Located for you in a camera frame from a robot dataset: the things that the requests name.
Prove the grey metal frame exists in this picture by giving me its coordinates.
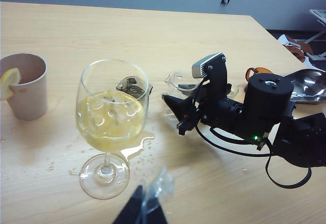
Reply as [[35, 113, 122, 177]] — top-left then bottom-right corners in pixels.
[[303, 9, 326, 62]]

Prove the beige paper cup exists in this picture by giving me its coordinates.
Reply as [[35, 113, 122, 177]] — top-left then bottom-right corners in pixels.
[[0, 53, 48, 120]]

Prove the clear stemmed wine glass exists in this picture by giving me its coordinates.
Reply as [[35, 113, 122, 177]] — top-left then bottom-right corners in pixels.
[[75, 59, 150, 200]]

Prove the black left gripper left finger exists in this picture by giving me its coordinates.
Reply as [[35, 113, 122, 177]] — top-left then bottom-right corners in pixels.
[[112, 184, 144, 224]]

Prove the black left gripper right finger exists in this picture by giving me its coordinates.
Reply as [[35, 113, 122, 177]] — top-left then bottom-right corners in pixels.
[[145, 198, 169, 224]]

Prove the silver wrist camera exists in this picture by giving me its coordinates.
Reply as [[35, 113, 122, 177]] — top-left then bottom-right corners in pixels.
[[191, 52, 228, 89]]

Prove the silver foil bag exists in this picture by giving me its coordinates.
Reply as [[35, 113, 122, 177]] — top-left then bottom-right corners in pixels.
[[285, 68, 326, 105]]

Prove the black camera cable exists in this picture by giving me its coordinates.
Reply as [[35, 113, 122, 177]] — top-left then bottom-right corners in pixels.
[[195, 91, 313, 189]]

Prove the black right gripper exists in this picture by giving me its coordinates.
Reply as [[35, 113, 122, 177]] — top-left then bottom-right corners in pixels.
[[162, 81, 245, 136]]

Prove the spilled juice puddle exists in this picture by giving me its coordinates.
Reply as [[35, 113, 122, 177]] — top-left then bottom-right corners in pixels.
[[118, 129, 156, 162]]

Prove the brown and white clutter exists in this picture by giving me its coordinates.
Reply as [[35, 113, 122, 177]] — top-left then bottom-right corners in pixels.
[[277, 34, 315, 63]]

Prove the amber measuring cup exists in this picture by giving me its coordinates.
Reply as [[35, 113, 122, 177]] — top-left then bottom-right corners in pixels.
[[246, 67, 272, 82]]

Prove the measuring cup with pale liquid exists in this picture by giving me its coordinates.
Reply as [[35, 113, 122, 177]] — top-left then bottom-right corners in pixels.
[[228, 82, 242, 97]]

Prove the yellow lemon slice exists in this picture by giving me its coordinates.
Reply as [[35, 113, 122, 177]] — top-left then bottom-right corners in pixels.
[[0, 68, 21, 101]]

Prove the grey tinted measuring cup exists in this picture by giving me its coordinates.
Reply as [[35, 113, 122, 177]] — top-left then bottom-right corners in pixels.
[[116, 75, 153, 100]]

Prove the clear glass measuring cup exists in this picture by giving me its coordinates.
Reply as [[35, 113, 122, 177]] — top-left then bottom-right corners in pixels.
[[164, 70, 204, 95]]

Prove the clear plastic piece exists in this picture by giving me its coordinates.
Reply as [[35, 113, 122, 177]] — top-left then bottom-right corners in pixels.
[[137, 166, 176, 224]]

